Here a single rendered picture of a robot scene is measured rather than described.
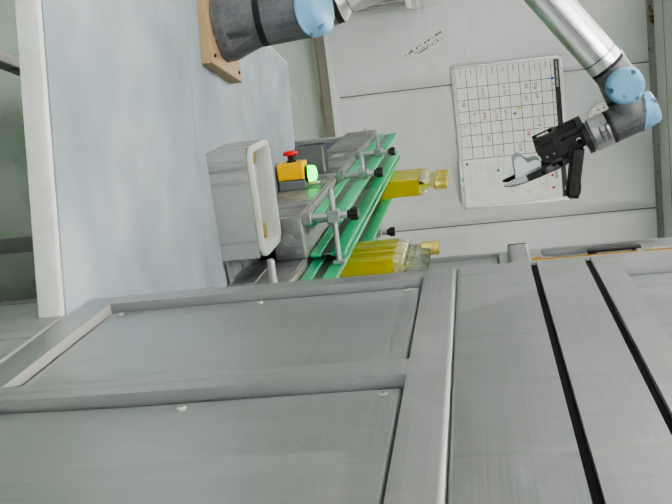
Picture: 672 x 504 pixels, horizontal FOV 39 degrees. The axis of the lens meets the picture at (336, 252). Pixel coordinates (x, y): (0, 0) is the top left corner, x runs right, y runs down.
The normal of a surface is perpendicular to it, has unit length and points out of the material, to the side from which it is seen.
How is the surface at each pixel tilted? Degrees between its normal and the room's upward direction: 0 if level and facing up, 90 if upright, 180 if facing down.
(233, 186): 90
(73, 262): 0
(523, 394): 90
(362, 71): 90
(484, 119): 90
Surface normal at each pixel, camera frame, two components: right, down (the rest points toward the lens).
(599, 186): -0.14, 0.23
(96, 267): 0.98, -0.09
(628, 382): -0.12, -0.97
